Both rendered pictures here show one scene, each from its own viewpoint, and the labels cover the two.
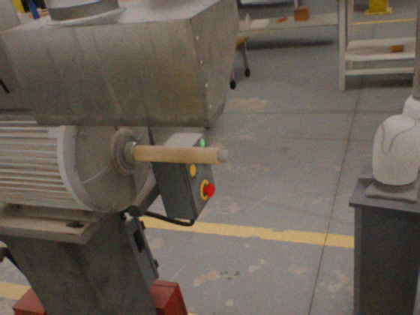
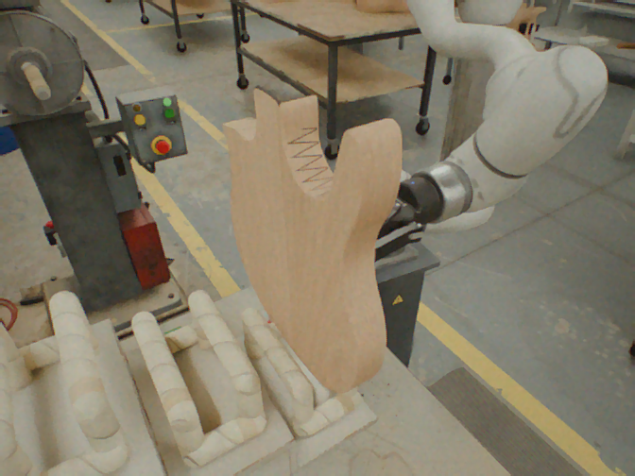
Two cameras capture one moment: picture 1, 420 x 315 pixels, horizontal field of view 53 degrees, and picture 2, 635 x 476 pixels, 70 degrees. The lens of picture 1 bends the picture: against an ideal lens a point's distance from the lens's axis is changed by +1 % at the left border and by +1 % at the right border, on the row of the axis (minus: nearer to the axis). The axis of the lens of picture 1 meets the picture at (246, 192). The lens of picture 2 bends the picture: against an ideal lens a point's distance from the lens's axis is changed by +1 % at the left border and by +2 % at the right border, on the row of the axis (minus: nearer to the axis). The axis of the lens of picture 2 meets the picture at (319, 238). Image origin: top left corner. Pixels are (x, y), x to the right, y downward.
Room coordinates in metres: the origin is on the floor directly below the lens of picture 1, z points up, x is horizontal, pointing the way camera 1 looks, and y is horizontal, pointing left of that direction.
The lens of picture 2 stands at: (0.21, -1.03, 1.60)
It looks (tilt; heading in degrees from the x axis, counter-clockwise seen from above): 37 degrees down; 34
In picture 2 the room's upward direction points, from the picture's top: straight up
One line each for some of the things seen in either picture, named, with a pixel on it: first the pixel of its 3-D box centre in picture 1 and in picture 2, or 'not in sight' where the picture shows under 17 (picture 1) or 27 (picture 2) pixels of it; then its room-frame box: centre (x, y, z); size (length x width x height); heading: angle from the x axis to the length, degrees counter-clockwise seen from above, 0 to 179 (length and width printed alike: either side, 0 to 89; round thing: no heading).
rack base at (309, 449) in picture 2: not in sight; (296, 379); (0.58, -0.73, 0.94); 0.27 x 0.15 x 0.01; 67
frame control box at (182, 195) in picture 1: (163, 187); (141, 128); (1.04, 0.24, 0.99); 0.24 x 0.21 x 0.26; 67
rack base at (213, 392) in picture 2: not in sight; (207, 409); (0.44, -0.67, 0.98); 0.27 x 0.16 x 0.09; 67
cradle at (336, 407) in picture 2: not in sight; (329, 411); (0.55, -0.82, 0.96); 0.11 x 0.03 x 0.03; 157
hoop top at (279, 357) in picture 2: not in sight; (274, 350); (0.55, -0.71, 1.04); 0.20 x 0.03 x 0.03; 66
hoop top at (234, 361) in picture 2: not in sight; (220, 337); (0.48, -0.68, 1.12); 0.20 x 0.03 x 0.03; 66
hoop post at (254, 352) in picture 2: not in sight; (253, 335); (0.58, -0.64, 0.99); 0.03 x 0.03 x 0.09
